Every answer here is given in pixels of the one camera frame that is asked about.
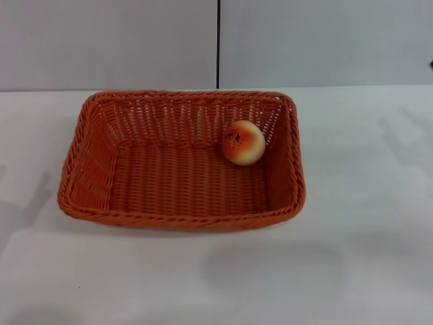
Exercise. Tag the round toy bread bun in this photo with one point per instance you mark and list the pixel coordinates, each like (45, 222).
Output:
(243, 143)

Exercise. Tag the orange woven wicker basket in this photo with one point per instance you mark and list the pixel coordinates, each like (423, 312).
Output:
(189, 183)

